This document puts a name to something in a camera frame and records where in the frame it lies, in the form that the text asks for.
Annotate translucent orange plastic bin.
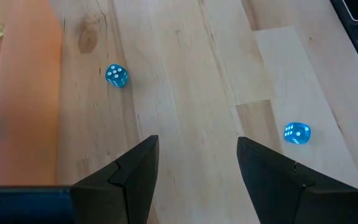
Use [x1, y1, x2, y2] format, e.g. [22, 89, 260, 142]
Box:
[0, 0, 64, 187]

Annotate small teal die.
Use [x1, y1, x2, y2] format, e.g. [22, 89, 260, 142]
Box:
[104, 63, 129, 88]

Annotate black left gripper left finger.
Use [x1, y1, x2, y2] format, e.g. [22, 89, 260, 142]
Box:
[0, 134, 160, 224]

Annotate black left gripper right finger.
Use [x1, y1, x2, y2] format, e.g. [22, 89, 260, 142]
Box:
[236, 136, 358, 224]

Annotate small light blue die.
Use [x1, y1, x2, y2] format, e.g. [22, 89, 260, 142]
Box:
[283, 121, 312, 146]

